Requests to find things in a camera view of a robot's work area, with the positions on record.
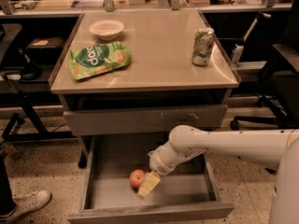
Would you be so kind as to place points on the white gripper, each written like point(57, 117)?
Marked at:
point(158, 164)

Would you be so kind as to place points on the red apple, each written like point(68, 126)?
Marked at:
point(136, 178)

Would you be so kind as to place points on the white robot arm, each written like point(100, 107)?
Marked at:
point(274, 149)

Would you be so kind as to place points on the open grey middle drawer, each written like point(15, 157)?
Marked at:
point(189, 193)

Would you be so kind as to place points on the closed grey top drawer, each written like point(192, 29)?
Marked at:
point(143, 120)

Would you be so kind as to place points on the grey drawer cabinet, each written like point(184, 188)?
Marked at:
point(160, 74)

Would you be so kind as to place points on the white sneaker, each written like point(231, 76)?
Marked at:
point(25, 205)

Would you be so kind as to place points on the green snack bag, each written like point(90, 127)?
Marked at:
point(98, 59)

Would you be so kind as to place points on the dark trouser leg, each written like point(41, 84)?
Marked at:
point(6, 201)

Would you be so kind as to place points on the green white soda can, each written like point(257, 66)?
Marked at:
point(202, 46)

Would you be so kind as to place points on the white paper bowl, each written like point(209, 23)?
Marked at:
point(106, 29)

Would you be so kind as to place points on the black office chair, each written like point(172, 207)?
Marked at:
point(279, 80)

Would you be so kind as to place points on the black box with label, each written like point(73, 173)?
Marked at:
point(45, 46)

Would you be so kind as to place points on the black desk frame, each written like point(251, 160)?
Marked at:
point(9, 32)

